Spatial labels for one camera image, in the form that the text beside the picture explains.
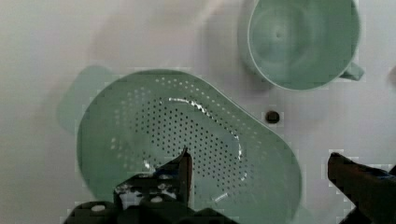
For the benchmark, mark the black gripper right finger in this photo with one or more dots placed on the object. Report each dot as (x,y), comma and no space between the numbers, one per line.
(372,190)

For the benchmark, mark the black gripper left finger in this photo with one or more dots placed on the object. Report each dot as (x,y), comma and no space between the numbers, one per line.
(172,179)

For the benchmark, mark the green plastic strainer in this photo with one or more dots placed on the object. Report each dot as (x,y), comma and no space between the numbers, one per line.
(135,124)

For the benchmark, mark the green plastic mug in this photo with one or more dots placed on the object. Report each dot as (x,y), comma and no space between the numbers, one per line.
(300,45)

